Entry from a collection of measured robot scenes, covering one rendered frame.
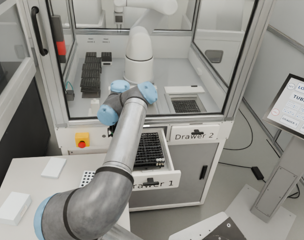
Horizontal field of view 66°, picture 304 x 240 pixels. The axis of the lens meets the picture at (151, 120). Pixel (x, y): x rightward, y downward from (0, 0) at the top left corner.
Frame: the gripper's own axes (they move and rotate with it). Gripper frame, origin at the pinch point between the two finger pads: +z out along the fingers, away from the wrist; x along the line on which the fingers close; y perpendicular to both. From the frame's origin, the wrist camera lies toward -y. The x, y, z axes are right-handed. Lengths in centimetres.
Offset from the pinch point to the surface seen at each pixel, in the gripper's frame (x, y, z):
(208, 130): 16, -50, 8
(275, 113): 41, -80, -2
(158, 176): 19.3, -3.0, 7.1
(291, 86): 41, -92, -16
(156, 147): 4.9, -17.5, 8.6
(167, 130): -0.4, -32.7, 8.6
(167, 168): 15.1, -15.3, 14.5
